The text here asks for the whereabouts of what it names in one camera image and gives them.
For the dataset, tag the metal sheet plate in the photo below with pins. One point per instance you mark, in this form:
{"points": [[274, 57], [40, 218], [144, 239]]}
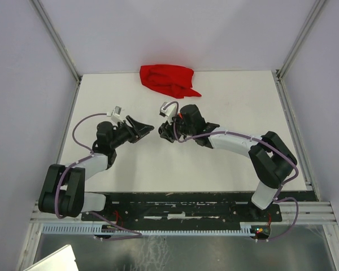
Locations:
{"points": [[62, 259]]}

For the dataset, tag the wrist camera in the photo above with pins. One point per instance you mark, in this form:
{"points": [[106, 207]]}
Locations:
{"points": [[115, 115], [169, 110]]}

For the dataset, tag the aluminium corner post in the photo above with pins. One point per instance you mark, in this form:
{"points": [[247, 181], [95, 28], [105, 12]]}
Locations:
{"points": [[310, 21], [55, 37]]}

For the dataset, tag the right aluminium corner post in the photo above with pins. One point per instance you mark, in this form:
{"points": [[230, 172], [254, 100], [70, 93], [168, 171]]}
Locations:
{"points": [[310, 21]]}

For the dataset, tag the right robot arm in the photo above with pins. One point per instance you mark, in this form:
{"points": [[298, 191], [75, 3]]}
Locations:
{"points": [[272, 160]]}

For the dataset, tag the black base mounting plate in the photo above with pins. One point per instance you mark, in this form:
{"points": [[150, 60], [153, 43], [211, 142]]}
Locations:
{"points": [[174, 225]]}

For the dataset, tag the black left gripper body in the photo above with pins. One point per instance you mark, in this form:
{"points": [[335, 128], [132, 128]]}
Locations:
{"points": [[125, 133]]}

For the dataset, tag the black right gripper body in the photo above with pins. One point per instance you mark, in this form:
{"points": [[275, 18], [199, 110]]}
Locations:
{"points": [[168, 128]]}

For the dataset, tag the red crumpled cloth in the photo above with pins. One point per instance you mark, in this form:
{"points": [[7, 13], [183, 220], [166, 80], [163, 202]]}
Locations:
{"points": [[171, 80]]}

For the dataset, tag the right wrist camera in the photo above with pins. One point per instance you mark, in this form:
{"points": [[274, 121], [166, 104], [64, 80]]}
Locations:
{"points": [[169, 110]]}

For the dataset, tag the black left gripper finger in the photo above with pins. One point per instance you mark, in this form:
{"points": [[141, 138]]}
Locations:
{"points": [[138, 126], [142, 132]]}

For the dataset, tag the left aluminium corner post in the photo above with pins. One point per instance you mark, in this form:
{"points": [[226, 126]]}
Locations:
{"points": [[55, 37]]}

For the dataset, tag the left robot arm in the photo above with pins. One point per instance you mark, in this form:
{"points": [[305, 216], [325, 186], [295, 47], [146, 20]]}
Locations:
{"points": [[63, 192]]}

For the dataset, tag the aluminium frame rail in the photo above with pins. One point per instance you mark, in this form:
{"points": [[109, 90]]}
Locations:
{"points": [[305, 212]]}

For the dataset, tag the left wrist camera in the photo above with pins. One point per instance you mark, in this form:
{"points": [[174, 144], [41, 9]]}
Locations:
{"points": [[115, 115]]}

